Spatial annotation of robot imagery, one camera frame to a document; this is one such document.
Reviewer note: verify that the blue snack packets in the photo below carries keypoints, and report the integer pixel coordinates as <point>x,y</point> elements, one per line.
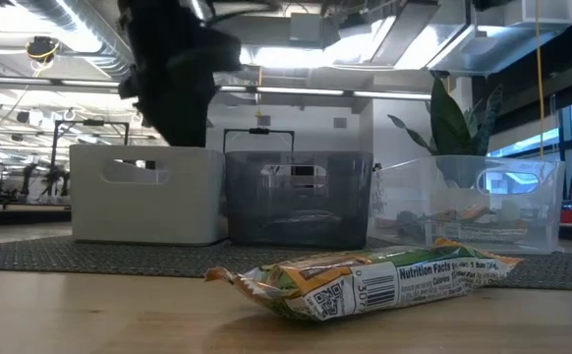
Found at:
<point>296,221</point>

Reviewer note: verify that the silver ventilation duct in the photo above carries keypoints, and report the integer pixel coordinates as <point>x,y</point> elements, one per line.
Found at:
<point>487,39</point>

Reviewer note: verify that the ceiling light strip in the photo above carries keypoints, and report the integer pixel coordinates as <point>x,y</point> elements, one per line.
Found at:
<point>45,82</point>
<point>325,92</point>

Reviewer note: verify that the green snake plant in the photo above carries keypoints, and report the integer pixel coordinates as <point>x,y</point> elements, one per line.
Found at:
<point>448,123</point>

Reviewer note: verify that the dark grey woven mat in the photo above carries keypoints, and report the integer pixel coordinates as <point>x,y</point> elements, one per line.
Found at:
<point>94,258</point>

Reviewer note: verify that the white plastic bin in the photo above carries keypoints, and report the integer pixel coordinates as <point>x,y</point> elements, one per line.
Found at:
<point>143,216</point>

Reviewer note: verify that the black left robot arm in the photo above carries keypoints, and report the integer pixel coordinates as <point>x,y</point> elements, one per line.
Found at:
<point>168,39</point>

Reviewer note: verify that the clear plastic bin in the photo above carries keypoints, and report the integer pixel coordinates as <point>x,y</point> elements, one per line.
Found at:
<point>399,187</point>

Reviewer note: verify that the black metal frame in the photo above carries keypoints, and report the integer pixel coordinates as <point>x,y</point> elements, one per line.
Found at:
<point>89,123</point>
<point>259,131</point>

